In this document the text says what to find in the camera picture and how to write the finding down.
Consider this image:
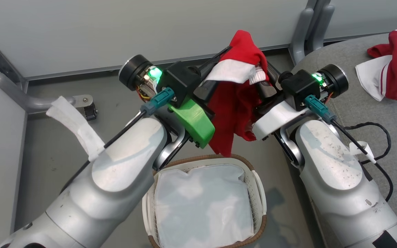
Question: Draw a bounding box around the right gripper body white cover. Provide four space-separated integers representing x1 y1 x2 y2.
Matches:
252 98 306 141

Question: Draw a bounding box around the teal left cable connector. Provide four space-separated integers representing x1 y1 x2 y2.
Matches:
140 87 176 116

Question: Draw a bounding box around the white tape strip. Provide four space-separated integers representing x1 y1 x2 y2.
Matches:
45 96 105 162

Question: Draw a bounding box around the grey partition foot bar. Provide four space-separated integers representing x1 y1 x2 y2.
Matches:
0 73 94 114

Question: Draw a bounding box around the black caster wheel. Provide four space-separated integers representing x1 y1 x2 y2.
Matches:
83 103 98 121

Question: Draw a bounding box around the teal right cable connector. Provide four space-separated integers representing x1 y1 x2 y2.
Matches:
304 95 337 124

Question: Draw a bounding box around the grey partition base rail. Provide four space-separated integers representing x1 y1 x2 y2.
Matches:
22 44 291 82

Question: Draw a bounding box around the white woven-rim laundry basket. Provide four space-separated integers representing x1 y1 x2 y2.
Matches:
142 154 267 248

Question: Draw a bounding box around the small white cable tag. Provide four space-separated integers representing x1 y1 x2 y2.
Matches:
349 141 377 164

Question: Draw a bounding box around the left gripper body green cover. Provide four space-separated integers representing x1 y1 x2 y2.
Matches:
167 83 216 149

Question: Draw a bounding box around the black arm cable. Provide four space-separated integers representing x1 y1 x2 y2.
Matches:
60 110 148 194
332 120 395 203

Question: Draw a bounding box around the white basket liner cloth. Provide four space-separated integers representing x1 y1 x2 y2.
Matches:
154 164 254 247

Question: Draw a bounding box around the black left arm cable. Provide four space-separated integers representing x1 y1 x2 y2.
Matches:
60 110 148 194

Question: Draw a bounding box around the grey partition foot bracket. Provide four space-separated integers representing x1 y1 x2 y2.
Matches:
289 8 315 65
308 4 335 53

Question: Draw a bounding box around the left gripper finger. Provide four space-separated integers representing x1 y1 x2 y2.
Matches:
198 46 232 74
201 80 220 103

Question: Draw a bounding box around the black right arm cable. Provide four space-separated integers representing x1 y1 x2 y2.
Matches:
332 120 395 203

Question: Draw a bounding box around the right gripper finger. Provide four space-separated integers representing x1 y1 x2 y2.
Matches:
256 82 278 101
265 62 279 85

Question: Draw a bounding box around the teal cable connector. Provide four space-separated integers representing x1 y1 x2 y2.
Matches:
140 87 176 116
304 95 337 124

